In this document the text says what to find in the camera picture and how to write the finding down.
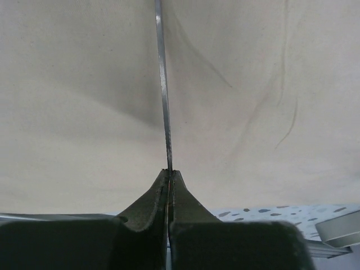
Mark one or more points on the metal instrument tray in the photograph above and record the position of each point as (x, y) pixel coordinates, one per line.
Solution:
(340, 232)

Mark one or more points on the steel scalpel handle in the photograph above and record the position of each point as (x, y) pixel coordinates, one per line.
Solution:
(163, 82)

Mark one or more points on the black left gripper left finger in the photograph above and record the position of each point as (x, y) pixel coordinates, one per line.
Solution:
(133, 239)

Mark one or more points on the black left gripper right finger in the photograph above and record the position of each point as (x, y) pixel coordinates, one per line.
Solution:
(199, 240)

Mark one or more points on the beige cloth drape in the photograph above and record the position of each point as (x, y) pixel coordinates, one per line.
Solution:
(263, 99)

